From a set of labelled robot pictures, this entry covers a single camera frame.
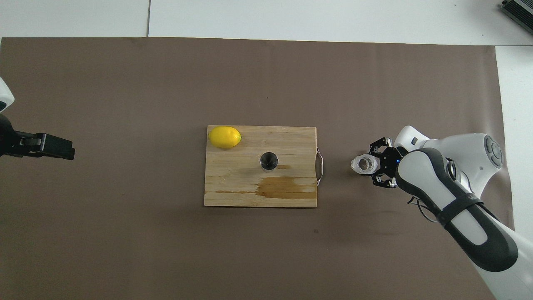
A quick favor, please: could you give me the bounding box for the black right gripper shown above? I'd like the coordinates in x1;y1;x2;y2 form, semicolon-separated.
369;137;402;189

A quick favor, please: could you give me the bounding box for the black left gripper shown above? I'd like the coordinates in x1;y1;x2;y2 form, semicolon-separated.
0;113;76;161

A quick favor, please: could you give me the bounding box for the clear textured glass cup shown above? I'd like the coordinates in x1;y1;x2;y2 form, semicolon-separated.
351;153;380;175

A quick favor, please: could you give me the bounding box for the steel cocktail jigger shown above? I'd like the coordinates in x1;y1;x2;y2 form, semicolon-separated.
259;152;279;173

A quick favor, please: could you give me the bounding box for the brown paper table mat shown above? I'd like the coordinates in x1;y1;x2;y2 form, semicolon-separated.
0;37;523;300

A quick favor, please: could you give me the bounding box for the yellow lemon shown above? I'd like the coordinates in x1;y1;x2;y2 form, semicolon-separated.
208;126;242;149

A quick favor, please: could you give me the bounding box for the wooden cutting board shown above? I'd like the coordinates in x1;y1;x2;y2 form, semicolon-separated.
204;126;324;208

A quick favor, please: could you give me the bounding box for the grey finned metal device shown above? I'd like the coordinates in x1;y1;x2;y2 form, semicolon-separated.
500;0;533;30

